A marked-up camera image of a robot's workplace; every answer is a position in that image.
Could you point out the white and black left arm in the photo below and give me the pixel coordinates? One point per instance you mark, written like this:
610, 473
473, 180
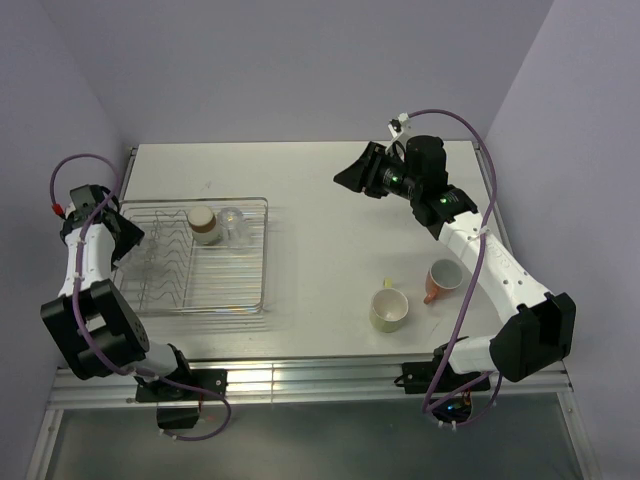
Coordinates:
96, 330

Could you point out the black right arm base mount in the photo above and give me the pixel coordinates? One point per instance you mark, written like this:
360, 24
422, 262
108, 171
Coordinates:
416, 378

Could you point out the orange ceramic mug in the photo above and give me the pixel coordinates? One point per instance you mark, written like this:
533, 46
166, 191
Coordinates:
443, 277

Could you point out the large clear glass tumbler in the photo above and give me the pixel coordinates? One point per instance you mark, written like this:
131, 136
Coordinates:
234, 228

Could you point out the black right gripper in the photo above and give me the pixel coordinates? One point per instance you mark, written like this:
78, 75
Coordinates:
364, 173

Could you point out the yellow-green ceramic mug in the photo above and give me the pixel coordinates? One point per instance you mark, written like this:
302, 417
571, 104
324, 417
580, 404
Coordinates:
389, 308

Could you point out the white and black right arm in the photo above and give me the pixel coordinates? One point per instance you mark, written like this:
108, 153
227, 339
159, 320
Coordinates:
537, 325

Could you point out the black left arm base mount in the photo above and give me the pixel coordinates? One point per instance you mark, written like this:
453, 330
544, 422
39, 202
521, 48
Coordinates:
178, 408

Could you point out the brown and white paper cup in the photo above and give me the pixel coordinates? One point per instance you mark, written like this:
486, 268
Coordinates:
204, 226

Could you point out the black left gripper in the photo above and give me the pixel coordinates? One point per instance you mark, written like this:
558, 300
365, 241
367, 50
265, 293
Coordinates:
130, 236

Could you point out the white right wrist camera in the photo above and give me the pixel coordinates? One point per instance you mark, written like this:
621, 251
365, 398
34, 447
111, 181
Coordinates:
400, 128

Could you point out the metal wire dish rack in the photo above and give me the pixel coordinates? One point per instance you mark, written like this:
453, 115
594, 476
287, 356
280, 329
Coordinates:
190, 278

